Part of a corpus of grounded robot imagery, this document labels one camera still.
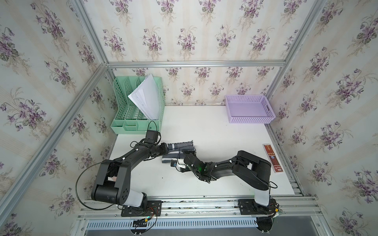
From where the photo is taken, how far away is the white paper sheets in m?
0.93

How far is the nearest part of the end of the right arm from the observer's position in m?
0.67

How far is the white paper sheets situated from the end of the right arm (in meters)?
0.47
